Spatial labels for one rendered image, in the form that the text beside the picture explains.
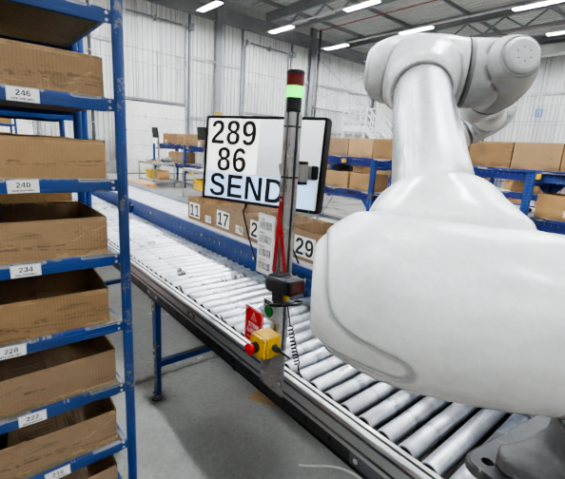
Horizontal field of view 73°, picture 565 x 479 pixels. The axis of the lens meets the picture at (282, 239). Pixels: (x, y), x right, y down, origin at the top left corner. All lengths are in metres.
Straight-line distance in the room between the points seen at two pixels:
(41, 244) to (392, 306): 0.95
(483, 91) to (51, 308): 1.12
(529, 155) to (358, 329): 5.89
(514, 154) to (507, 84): 5.36
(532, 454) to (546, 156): 5.72
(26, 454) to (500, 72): 1.45
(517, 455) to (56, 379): 1.09
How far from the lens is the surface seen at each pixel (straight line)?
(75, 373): 1.28
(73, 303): 1.17
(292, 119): 1.12
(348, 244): 0.32
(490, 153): 6.33
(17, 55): 1.09
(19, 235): 1.11
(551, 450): 0.48
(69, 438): 1.38
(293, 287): 1.08
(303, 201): 1.25
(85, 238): 1.14
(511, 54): 0.85
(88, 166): 1.11
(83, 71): 1.11
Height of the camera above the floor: 1.45
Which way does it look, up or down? 13 degrees down
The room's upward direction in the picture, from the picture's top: 4 degrees clockwise
